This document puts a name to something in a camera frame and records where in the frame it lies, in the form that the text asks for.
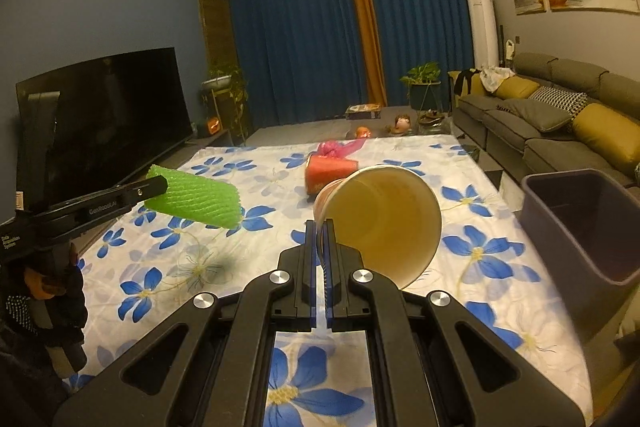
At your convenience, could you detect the pink plastic bag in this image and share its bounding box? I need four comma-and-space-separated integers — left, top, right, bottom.
307, 139, 373, 162

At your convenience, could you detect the black and white patterned cushion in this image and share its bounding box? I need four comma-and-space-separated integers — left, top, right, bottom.
527, 86, 589, 118

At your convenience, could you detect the paper cup with orange print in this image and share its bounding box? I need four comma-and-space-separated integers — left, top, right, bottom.
312, 164, 443, 289

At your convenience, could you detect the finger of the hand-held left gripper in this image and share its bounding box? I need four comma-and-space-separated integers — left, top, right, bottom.
120, 174, 169, 208

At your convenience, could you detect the black television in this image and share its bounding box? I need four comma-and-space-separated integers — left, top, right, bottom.
15, 47, 194, 214

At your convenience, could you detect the person's left hand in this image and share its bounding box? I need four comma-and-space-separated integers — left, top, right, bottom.
24, 268, 69, 301

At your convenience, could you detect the floral printed blanket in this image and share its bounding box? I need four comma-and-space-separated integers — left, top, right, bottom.
65, 134, 596, 427

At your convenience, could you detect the blue curtain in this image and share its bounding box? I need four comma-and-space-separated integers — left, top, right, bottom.
367, 0, 479, 110
227, 0, 373, 130

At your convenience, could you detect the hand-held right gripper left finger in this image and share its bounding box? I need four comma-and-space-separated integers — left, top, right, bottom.
52, 219, 321, 427

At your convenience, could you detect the orange curtain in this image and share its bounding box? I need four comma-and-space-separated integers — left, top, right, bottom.
341, 0, 389, 108

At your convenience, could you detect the green foam net sleeve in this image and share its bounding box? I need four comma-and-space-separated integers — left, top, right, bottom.
145, 164, 242, 230

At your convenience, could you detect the grey trash bin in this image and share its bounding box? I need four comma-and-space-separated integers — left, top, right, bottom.
520, 169, 640, 348

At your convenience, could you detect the white cloth on sofa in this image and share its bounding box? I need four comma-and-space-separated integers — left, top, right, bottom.
480, 66, 516, 93

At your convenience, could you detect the small yellow cushion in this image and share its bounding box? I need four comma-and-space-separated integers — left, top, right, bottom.
495, 77, 541, 100

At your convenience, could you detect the trailing plant on stand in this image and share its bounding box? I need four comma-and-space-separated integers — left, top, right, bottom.
202, 64, 251, 144

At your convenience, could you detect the white standing air conditioner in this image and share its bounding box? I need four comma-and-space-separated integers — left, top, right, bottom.
466, 0, 501, 68

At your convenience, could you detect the flat box on stool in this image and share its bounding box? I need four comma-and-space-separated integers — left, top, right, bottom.
345, 104, 384, 120

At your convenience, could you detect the red snack container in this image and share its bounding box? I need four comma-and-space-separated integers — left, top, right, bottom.
304, 156, 360, 196

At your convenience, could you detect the large yellow cushion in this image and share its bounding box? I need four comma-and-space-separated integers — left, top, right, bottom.
571, 103, 640, 176

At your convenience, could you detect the grey cushion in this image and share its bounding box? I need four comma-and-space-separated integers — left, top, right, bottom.
497, 99, 571, 133

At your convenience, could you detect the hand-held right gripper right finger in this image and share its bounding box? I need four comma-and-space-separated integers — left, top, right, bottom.
324, 219, 586, 427

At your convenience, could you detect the potted plant in dark pot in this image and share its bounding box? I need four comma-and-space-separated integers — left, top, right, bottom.
400, 62, 444, 110

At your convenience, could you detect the wooden door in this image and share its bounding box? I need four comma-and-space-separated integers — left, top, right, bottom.
197, 0, 236, 108

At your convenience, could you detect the grey sofa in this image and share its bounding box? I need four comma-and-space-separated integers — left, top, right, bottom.
452, 52, 640, 194

